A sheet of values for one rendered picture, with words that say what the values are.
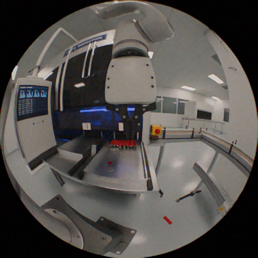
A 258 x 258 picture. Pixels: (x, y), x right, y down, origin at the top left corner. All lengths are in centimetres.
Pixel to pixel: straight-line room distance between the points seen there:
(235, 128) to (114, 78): 149
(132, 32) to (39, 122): 95
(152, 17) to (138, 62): 12
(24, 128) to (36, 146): 21
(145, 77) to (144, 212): 122
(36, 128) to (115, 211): 128
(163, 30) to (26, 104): 96
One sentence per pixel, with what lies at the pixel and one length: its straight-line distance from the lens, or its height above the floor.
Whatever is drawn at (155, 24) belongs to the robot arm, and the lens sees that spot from 20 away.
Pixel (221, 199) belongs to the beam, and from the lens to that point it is 105.
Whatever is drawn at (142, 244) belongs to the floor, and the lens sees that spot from 117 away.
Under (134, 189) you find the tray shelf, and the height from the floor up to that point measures 88.
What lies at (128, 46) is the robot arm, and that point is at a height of 126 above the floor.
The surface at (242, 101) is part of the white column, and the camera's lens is 149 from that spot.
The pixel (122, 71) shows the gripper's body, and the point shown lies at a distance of 15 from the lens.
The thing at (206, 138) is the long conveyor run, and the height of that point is 91.
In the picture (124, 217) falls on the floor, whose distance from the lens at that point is 116.
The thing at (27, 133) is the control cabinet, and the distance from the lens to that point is 92.
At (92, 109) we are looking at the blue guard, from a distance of 65.
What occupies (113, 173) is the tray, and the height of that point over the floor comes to 88.
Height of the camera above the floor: 114
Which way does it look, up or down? 14 degrees down
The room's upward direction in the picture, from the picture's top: straight up
